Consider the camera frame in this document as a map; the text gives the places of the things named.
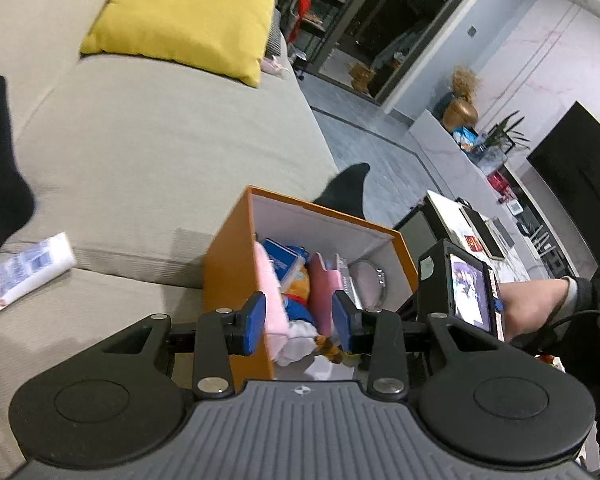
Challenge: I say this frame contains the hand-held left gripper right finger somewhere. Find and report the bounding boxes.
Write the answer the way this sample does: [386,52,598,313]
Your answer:
[331,290,502,402]

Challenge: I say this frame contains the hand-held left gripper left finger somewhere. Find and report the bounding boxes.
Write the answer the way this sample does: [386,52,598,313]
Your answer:
[100,291,268,402]

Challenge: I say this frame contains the pink card case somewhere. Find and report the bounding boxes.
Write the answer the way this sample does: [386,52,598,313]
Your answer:
[307,252,349,337]

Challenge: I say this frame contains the orange cardboard box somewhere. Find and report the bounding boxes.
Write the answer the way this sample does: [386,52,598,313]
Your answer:
[203,186,421,397]

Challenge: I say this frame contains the person's right hand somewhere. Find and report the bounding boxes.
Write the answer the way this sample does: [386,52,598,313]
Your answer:
[497,276,572,337]

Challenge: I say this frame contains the pink cloth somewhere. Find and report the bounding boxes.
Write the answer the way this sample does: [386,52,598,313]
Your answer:
[253,244,292,357]

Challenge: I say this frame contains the silver foil pack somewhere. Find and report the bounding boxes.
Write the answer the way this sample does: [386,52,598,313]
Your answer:
[337,255,366,311]

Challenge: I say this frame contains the round metal tin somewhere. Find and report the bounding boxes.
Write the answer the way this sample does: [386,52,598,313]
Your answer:
[352,258,387,307]

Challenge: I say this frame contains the white book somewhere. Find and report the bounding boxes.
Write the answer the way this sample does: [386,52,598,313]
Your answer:
[426,190,487,262]

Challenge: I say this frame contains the black tablet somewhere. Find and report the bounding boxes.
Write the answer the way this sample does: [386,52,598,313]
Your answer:
[460,204,507,261]

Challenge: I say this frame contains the white coffee table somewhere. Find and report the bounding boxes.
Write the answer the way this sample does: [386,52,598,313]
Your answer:
[394,190,552,282]

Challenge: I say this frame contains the person's black socked foot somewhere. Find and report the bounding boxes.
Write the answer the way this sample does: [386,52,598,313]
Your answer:
[0,76,36,282]
[312,162,372,222]

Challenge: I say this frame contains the white marble cabinet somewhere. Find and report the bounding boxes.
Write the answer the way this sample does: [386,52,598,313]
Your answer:
[408,110,511,221]

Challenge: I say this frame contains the blue packets on cabinet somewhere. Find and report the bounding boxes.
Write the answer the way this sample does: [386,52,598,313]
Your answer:
[453,127,481,154]

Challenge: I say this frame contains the green potted plant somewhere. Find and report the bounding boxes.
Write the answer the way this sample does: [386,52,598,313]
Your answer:
[485,110,532,154]

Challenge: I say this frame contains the gold vase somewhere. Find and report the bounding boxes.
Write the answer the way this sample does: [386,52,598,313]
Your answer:
[442,97,480,131]

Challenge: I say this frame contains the black television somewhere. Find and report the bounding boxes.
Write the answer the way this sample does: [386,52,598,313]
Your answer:
[526,101,600,282]

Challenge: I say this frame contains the beige sofa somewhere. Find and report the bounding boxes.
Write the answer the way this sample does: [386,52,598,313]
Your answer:
[0,0,339,480]

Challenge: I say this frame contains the dried grass bunch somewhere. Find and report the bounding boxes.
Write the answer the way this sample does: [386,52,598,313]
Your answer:
[451,64,483,99]

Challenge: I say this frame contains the white tube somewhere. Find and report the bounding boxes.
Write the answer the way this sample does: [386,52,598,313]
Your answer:
[0,232,77,317]

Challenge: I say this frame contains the pink small cloth item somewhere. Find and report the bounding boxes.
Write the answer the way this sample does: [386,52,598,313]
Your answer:
[262,57,289,79]

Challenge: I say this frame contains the striped pillow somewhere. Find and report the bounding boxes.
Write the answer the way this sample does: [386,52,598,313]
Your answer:
[265,10,287,59]

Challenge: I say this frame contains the black metal shelf rack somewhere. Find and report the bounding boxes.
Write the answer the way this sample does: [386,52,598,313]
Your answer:
[285,0,352,82]

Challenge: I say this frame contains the red cloth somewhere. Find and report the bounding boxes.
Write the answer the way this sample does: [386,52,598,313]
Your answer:
[289,0,314,45]

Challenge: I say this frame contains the yellow pillow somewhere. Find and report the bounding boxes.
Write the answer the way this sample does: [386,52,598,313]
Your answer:
[80,0,283,88]

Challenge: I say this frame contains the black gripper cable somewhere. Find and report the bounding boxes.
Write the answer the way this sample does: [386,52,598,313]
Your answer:
[507,309,600,349]

